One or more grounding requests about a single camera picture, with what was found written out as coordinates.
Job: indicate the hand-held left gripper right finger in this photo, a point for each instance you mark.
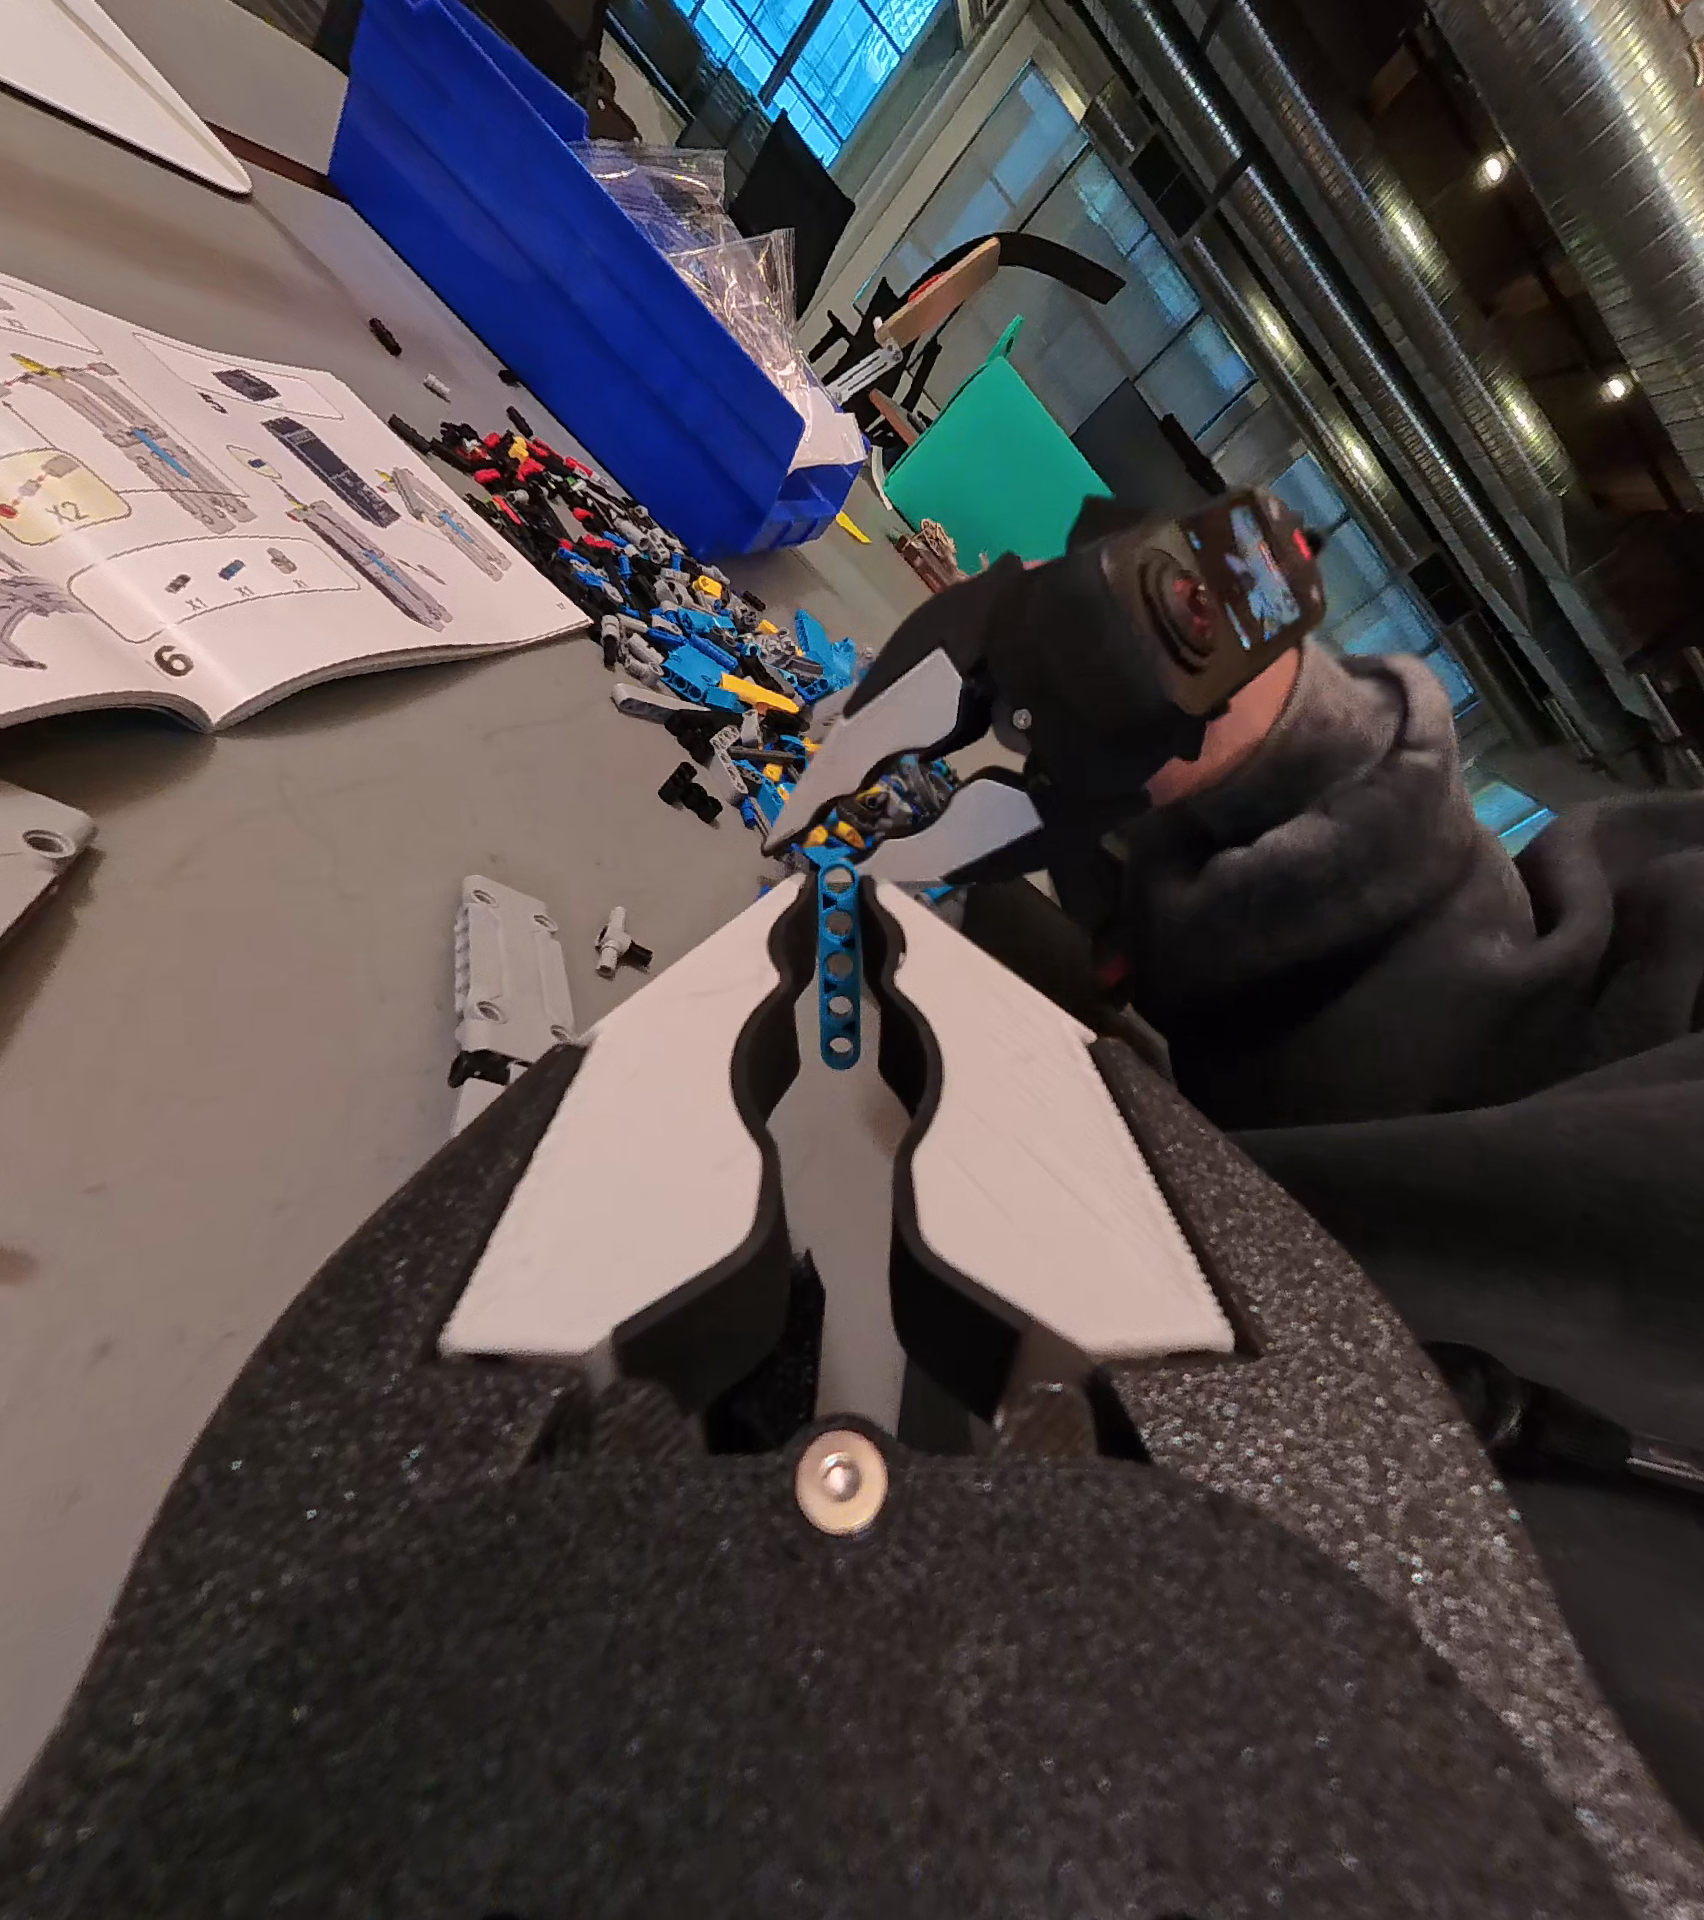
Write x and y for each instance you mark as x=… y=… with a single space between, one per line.
x=1063 y=1201

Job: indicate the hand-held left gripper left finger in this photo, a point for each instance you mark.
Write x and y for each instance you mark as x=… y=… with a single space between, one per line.
x=613 y=1201

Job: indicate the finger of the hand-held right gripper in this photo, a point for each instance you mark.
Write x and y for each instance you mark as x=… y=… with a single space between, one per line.
x=981 y=833
x=882 y=735

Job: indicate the blue brick beam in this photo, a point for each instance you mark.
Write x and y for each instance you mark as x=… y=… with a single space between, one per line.
x=839 y=961

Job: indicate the pile of small brick parts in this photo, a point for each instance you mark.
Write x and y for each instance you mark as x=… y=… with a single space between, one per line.
x=672 y=631

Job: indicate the grey brick frame piece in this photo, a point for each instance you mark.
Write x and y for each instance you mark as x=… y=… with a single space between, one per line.
x=506 y=961

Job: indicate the person's right forearm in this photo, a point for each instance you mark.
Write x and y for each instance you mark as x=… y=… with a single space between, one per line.
x=1392 y=901

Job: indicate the grey desk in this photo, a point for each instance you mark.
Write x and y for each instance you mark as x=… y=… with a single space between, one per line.
x=267 y=1201

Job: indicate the person's right hand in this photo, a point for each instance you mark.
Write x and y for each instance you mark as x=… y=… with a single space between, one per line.
x=1235 y=735

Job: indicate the wooden cutout model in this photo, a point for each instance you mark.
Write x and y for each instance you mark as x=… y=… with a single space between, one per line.
x=933 y=554

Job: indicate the small black brick connector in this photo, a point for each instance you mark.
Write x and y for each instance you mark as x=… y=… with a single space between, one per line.
x=689 y=792

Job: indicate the teal plastic bin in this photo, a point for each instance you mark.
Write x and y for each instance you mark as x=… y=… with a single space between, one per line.
x=1002 y=450

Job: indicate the small clear plastic bag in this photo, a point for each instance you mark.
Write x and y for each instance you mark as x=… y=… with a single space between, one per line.
x=717 y=255

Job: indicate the blue plastic bin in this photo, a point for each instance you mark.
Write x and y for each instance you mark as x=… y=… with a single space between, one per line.
x=566 y=301

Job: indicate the blue-lit paned window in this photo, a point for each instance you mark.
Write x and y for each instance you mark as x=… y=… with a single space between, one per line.
x=807 y=60

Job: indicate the open instruction booklet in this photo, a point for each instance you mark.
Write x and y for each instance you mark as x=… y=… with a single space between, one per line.
x=117 y=525

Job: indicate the silver ventilation duct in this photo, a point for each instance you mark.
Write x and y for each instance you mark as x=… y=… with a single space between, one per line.
x=1542 y=181

